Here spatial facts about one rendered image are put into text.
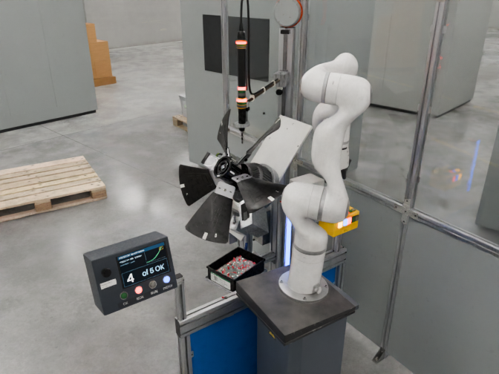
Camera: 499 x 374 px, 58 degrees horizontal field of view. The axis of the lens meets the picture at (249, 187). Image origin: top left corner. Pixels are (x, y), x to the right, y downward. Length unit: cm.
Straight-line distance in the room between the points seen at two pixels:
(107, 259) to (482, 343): 175
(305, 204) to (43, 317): 229
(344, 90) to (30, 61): 643
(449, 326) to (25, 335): 249
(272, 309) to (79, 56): 662
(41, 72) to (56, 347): 517
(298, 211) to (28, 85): 635
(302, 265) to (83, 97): 663
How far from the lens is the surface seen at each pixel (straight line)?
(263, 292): 172
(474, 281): 233
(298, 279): 169
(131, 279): 154
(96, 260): 149
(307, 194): 153
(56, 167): 545
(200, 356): 200
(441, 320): 254
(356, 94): 144
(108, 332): 315
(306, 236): 158
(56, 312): 341
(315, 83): 146
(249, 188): 203
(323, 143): 148
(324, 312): 168
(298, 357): 177
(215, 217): 215
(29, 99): 757
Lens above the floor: 204
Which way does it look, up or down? 25 degrees down
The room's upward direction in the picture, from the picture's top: straight up
